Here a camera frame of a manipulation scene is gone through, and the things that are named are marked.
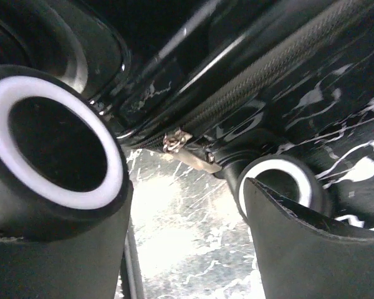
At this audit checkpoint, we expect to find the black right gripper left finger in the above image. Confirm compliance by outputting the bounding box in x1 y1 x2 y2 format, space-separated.
0 183 134 298

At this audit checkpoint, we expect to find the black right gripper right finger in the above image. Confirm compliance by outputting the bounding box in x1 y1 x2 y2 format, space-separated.
244 179 374 298

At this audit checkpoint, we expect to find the metal zipper pull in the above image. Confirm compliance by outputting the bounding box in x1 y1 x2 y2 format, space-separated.
163 128 222 174

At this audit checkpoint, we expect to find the black white space suitcase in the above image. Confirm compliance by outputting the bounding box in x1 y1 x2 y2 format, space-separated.
0 1 374 241

